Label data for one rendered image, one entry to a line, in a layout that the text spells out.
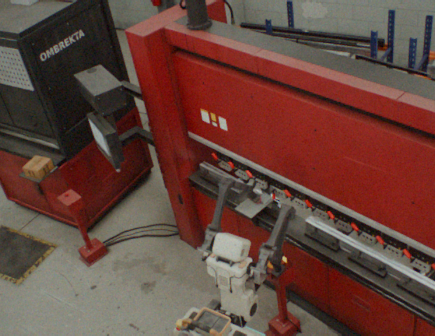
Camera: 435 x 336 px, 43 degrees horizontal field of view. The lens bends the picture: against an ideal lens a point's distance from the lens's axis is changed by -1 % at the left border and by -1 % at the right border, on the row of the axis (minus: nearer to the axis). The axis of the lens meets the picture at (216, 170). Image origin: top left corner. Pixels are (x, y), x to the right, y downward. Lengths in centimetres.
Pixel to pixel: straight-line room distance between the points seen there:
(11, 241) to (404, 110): 462
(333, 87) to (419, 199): 83
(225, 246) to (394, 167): 117
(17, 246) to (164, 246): 164
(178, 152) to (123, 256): 142
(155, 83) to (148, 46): 32
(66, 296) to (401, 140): 359
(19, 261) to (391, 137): 418
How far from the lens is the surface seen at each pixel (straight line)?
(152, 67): 442
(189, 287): 529
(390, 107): 318
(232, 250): 363
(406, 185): 344
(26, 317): 564
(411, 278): 399
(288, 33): 602
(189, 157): 498
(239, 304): 398
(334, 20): 834
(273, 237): 374
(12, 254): 633
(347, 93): 331
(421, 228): 359
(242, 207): 444
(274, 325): 474
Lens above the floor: 393
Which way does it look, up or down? 37 degrees down
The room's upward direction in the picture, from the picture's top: 11 degrees counter-clockwise
